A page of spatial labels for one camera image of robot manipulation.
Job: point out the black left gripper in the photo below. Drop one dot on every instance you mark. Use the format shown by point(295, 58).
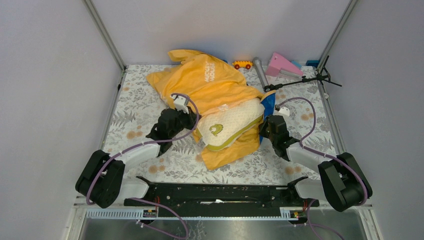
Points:
point(191, 118)

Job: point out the grey microphone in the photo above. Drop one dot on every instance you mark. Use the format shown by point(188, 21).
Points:
point(257, 63)

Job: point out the pink wedge block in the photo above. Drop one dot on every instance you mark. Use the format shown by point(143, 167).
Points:
point(279, 65)

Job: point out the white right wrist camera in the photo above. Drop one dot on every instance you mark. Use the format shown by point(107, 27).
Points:
point(281, 111)

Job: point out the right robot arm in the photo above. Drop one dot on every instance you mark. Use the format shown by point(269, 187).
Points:
point(341, 181)

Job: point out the yellow toy car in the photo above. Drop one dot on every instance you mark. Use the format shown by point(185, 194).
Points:
point(242, 64)

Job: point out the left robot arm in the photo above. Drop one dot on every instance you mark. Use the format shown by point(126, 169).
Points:
point(102, 177)

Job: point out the black mini tripod stand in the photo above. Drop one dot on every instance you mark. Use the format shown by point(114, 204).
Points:
point(321, 76)

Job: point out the cream textured pillow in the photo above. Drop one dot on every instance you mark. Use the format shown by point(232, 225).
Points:
point(220, 129)

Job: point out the orange Mickey Mouse pillowcase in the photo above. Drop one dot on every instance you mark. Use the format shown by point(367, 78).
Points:
point(210, 83)

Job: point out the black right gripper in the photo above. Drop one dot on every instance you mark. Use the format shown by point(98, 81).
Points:
point(262, 132)

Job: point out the light blue block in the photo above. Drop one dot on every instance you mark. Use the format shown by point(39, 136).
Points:
point(297, 64)

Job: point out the floral table cloth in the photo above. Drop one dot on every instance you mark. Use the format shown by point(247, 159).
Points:
point(139, 106)

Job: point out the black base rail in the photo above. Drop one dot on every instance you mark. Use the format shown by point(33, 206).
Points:
point(193, 200)

